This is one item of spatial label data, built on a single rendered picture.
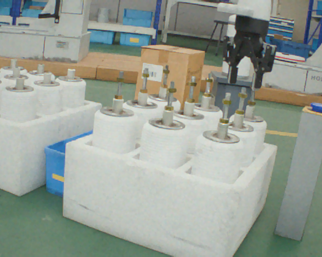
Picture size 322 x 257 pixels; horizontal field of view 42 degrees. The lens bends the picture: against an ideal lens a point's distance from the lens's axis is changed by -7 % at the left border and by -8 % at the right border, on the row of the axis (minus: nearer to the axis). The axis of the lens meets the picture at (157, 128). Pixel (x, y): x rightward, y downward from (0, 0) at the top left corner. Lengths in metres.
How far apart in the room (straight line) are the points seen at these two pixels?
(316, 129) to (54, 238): 0.62
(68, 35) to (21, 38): 0.33
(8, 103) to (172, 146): 0.44
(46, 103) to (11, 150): 0.18
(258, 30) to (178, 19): 8.34
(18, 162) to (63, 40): 1.92
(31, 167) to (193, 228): 0.46
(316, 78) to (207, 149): 2.35
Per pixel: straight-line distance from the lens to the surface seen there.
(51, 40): 2.96
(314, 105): 1.02
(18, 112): 1.11
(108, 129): 0.94
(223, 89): 1.42
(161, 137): 0.89
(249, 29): 0.94
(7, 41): 3.04
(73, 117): 1.24
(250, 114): 1.10
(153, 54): 2.11
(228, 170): 0.87
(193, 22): 9.29
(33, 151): 1.12
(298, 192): 1.05
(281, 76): 3.06
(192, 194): 0.86
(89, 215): 0.99
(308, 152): 1.02
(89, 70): 2.86
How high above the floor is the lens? 0.48
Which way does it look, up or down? 15 degrees down
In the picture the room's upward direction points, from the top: 7 degrees clockwise
